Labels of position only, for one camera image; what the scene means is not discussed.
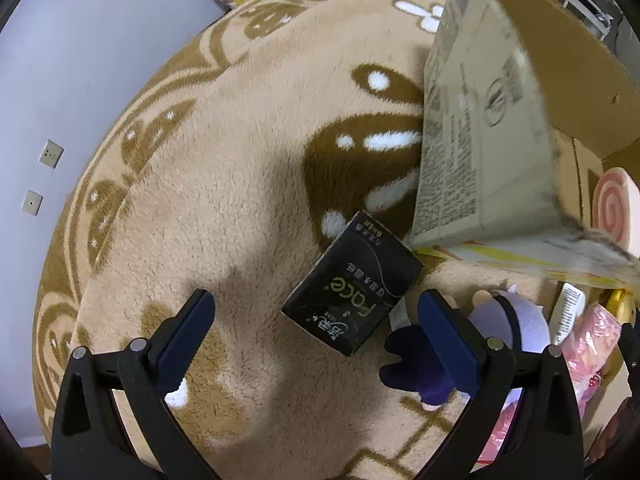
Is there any beige patterned round rug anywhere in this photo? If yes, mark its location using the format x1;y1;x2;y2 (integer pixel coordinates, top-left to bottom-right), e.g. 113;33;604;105
32;0;631;480

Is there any pink swirl plush cushion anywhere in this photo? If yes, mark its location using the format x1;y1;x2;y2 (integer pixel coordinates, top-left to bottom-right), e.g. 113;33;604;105
592;167;640;256

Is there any yellow plush toy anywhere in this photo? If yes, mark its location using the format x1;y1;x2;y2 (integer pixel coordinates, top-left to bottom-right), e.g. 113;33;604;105
606;289;637;322

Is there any pink sequin plush toy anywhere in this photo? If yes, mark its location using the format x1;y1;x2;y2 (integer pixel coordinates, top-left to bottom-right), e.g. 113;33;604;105
560;302;636;411

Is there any black tissue pack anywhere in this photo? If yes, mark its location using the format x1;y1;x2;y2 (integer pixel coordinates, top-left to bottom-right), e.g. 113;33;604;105
281;211;423;357

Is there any purple plush toy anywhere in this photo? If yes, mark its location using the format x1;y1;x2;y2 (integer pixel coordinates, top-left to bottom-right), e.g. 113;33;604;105
380;285;551;413

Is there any pink bear plush toy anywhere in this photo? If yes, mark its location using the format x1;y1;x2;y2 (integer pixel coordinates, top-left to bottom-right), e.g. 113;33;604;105
477;400;523;463

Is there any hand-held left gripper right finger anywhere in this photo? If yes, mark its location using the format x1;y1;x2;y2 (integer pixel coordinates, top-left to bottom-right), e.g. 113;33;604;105
417;289;586;480

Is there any white trolley cart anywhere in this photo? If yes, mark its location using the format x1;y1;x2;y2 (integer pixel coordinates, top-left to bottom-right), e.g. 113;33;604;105
564;0;617;41

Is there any cardboard box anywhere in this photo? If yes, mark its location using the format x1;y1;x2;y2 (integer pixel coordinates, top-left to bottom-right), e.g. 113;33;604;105
410;0;640;291

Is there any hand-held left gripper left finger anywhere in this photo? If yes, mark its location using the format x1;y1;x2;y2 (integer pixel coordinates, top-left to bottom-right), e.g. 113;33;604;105
51;288;221;480

